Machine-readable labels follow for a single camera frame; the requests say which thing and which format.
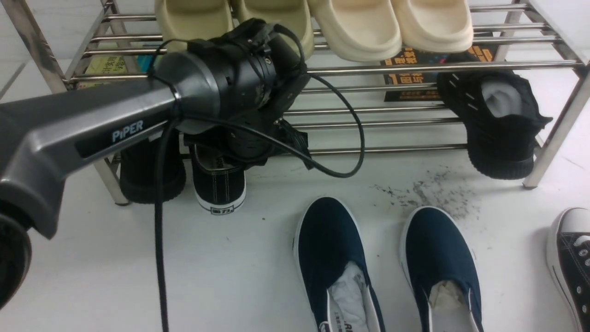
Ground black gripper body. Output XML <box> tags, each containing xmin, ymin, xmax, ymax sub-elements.
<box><xmin>184</xmin><ymin>71</ymin><xmax>314</xmax><ymax>170</ymax></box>

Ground black canvas sneaker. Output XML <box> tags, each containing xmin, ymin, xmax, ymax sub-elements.
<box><xmin>546</xmin><ymin>207</ymin><xmax>590</xmax><ymax>332</ymax></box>
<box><xmin>189</xmin><ymin>146</ymin><xmax>246</xmax><ymax>216</ymax></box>

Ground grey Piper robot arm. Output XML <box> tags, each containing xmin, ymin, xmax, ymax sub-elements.
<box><xmin>1</xmin><ymin>18</ymin><xmax>310</xmax><ymax>306</ymax></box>

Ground stainless steel shoe rack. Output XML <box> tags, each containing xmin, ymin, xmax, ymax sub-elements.
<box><xmin>2</xmin><ymin>0</ymin><xmax>590</xmax><ymax>206</ymax></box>

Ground olive green slipper left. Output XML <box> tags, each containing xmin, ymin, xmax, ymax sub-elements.
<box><xmin>154</xmin><ymin>0</ymin><xmax>234</xmax><ymax>42</ymax></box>

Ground olive green slipper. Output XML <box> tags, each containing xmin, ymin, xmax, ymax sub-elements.
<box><xmin>230</xmin><ymin>0</ymin><xmax>314</xmax><ymax>59</ymax></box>
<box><xmin>154</xmin><ymin>0</ymin><xmax>234</xmax><ymax>42</ymax></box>

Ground olive green slipper right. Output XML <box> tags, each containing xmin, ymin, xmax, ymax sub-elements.
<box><xmin>230</xmin><ymin>0</ymin><xmax>314</xmax><ymax>59</ymax></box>

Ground black knit sneaker left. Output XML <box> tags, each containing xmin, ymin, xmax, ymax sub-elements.
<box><xmin>120</xmin><ymin>130</ymin><xmax>186</xmax><ymax>204</ymax></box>

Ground black knit sneaker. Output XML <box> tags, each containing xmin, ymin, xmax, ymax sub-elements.
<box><xmin>120</xmin><ymin>130</ymin><xmax>186</xmax><ymax>204</ymax></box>
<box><xmin>437</xmin><ymin>70</ymin><xmax>552</xmax><ymax>180</ymax></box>

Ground cream slipper left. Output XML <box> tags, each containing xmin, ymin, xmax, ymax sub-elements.
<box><xmin>307</xmin><ymin>0</ymin><xmax>402</xmax><ymax>62</ymax></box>

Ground cream slipper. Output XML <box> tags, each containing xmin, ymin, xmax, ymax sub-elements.
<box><xmin>307</xmin><ymin>0</ymin><xmax>402</xmax><ymax>62</ymax></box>
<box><xmin>391</xmin><ymin>0</ymin><xmax>474</xmax><ymax>54</ymax></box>

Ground navy slip-on shoe left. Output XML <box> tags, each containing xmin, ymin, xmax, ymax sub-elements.
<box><xmin>292</xmin><ymin>197</ymin><xmax>385</xmax><ymax>332</ymax></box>

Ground navy slip-on shoe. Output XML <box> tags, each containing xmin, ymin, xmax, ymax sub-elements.
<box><xmin>400</xmin><ymin>206</ymin><xmax>484</xmax><ymax>332</ymax></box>
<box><xmin>292</xmin><ymin>197</ymin><xmax>385</xmax><ymax>332</ymax></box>

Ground cream slipper right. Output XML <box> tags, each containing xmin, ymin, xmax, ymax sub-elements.
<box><xmin>391</xmin><ymin>0</ymin><xmax>474</xmax><ymax>54</ymax></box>

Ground black and orange book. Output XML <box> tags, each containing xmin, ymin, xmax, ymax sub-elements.
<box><xmin>381</xmin><ymin>44</ymin><xmax>499</xmax><ymax>102</ymax></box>

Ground navy slip-on shoe right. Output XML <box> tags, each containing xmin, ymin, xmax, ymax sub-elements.
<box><xmin>400</xmin><ymin>206</ymin><xmax>484</xmax><ymax>332</ymax></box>

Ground black knit sneaker right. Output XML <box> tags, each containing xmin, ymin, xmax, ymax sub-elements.
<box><xmin>437</xmin><ymin>70</ymin><xmax>552</xmax><ymax>180</ymax></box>

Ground black cable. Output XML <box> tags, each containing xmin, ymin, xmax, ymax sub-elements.
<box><xmin>147</xmin><ymin>23</ymin><xmax>366</xmax><ymax>332</ymax></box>

